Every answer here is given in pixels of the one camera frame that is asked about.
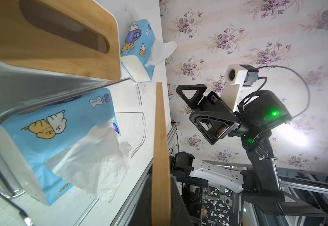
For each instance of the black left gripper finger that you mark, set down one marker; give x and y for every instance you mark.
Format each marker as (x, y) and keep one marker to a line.
(146, 213)

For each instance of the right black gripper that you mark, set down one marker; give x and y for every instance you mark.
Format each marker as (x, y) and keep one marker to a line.
(210, 115)

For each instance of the bamboo tissue box lid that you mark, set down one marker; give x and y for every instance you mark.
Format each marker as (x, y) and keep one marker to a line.
(161, 166)

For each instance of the clear plastic tissue box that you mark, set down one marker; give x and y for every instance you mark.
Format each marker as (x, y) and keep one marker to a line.
(77, 207)

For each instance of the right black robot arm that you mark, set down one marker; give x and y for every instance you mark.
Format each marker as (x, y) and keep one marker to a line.
(252, 123)

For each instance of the white box with bamboo lid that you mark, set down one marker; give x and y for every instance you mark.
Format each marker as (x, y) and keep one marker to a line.
(49, 47)

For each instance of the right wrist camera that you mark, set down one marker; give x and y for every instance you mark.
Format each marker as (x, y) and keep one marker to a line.
(236, 77)

